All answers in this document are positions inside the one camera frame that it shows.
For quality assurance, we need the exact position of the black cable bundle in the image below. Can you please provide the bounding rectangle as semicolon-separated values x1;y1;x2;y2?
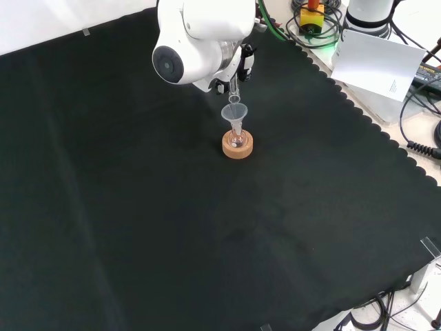
339;288;441;331

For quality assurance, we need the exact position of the tan cork ring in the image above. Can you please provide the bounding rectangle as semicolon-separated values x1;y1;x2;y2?
222;130;255;160

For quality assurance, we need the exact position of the black bench cloth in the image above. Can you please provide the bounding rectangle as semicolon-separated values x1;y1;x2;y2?
0;6;441;331

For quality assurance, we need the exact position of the black coiled cable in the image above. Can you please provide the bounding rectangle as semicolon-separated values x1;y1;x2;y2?
398;81;441;159

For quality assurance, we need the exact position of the clear glass round-bottom flask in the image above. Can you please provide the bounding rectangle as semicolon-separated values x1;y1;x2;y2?
229;128;247;150

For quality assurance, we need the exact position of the green cable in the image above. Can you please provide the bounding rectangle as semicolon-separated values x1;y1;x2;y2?
258;0;291;43

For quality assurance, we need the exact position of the grey metal frame piece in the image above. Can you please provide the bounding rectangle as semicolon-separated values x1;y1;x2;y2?
409;257;441;294

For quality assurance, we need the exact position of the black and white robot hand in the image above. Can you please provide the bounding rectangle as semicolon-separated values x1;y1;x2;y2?
212;42;258;96

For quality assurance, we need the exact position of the black looped cable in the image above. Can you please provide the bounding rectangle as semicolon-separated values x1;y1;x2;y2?
285;0;346;48

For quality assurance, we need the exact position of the clear glass graduated cylinder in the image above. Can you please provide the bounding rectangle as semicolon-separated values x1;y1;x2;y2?
227;77;243;105

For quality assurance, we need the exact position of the pale base plate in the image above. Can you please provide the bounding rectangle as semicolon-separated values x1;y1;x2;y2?
329;37;416;126

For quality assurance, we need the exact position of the yellow stop button box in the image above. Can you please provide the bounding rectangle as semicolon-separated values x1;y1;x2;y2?
298;0;326;36

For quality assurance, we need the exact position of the clear plastic funnel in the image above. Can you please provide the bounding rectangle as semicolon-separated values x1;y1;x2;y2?
220;101;249;137

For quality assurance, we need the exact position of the black power adapter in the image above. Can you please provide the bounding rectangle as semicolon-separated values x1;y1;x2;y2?
410;61;441;93

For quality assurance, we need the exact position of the white paper board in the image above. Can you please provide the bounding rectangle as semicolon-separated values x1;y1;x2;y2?
330;28;427;103

